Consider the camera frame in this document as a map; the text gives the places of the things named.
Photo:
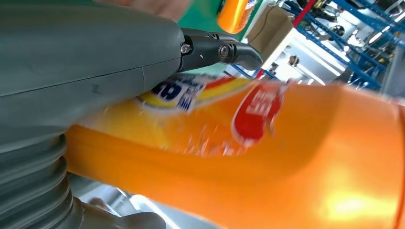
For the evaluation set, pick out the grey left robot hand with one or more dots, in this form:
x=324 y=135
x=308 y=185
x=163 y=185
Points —
x=79 y=57

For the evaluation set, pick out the orange detergent bottle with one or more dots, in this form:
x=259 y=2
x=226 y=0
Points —
x=235 y=15
x=284 y=173

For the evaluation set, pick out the red pole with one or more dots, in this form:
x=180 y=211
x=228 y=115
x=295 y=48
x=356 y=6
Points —
x=303 y=14

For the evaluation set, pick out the white table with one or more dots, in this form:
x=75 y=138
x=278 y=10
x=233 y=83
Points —
x=316 y=68

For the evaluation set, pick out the blue shelving rack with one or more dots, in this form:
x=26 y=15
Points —
x=364 y=68

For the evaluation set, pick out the person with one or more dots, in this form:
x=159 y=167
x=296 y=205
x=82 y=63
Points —
x=152 y=6

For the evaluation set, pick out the open cardboard box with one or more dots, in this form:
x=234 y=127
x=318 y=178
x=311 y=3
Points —
x=272 y=31

